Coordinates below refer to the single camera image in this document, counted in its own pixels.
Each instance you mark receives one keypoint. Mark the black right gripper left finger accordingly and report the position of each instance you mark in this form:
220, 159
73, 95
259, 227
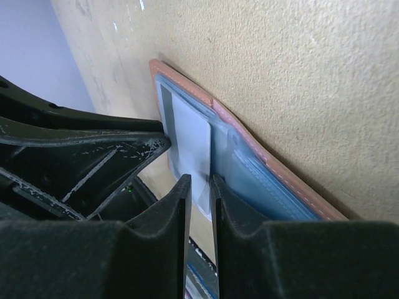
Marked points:
142, 258

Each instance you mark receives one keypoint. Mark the light blue card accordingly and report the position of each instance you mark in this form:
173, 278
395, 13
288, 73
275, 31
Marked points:
251, 180

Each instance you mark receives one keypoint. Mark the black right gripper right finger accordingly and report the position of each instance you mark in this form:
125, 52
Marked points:
260, 258

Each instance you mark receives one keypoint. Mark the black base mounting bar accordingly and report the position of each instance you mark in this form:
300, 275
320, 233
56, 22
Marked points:
201, 275

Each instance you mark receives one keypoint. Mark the pink leather card holder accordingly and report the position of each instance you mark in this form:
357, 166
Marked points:
312, 199

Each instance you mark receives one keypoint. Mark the white card with grey stripe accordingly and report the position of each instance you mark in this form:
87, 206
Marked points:
190, 136

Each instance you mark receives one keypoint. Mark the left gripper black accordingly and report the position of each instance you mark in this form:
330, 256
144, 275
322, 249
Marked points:
89, 170

